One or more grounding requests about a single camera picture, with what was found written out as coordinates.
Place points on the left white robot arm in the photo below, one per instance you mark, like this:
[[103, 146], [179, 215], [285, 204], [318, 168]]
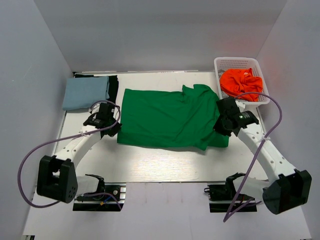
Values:
[[57, 178]]

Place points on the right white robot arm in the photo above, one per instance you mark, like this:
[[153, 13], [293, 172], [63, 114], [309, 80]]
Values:
[[270, 178]]

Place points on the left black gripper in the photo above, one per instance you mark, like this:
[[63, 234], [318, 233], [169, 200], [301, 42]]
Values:
[[117, 128]]

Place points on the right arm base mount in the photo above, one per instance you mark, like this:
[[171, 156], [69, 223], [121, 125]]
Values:
[[220, 196]]

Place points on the folded black t shirt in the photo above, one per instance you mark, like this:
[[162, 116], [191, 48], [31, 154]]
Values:
[[112, 87]]

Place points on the green t shirt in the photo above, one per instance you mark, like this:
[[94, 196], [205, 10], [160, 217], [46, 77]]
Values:
[[171, 119]]

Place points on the white plastic basket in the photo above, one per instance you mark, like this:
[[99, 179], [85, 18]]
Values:
[[226, 63]]

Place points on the grey garment in basket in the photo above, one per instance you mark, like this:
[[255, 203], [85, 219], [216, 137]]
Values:
[[220, 73]]

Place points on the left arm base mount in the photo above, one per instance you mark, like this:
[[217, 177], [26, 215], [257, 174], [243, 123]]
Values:
[[112, 199]]

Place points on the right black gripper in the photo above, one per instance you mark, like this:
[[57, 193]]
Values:
[[218, 129]]

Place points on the orange t shirt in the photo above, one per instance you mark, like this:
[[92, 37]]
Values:
[[235, 82]]

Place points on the folded light blue t shirt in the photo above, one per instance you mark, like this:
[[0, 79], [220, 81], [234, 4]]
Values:
[[83, 92]]

